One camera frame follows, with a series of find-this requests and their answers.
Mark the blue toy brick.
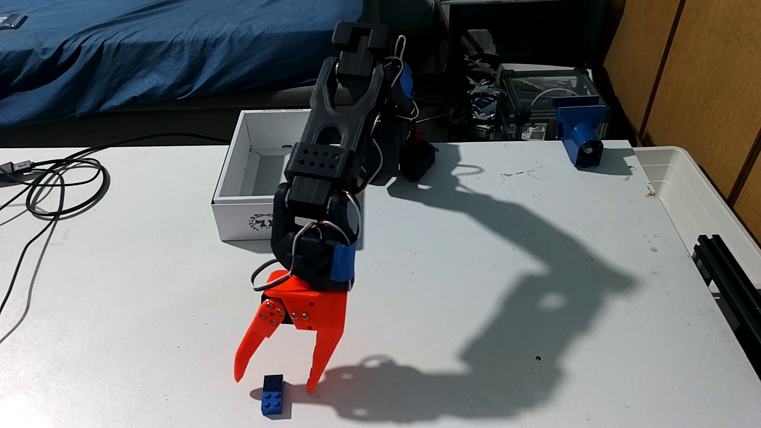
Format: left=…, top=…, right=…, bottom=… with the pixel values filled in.
left=261, top=374, right=285, bottom=416

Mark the white cardboard box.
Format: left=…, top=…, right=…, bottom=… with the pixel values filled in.
left=212, top=108, right=327, bottom=242

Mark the blue bed sheet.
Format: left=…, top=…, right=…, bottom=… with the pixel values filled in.
left=0, top=0, right=365, bottom=126

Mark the blue printed clamp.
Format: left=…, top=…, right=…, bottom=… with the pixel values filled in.
left=554, top=98, right=608, bottom=170

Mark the white plastic bin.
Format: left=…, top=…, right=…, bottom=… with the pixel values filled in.
left=633, top=145, right=761, bottom=287

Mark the black aluminium extrusion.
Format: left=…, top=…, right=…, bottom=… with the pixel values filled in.
left=691, top=234, right=761, bottom=379

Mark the brown wooden wardrobe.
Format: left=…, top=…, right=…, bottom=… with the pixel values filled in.
left=603, top=0, right=761, bottom=245

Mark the black cable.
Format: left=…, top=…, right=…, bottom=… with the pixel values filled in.
left=0, top=132, right=233, bottom=346

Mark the grey bed frame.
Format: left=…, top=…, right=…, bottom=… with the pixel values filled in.
left=0, top=80, right=365, bottom=149

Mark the black cable plug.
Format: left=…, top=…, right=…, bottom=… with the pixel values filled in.
left=0, top=160, right=33, bottom=183

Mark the clear-walled black enclosure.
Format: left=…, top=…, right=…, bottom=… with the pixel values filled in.
left=496, top=64, right=601, bottom=142

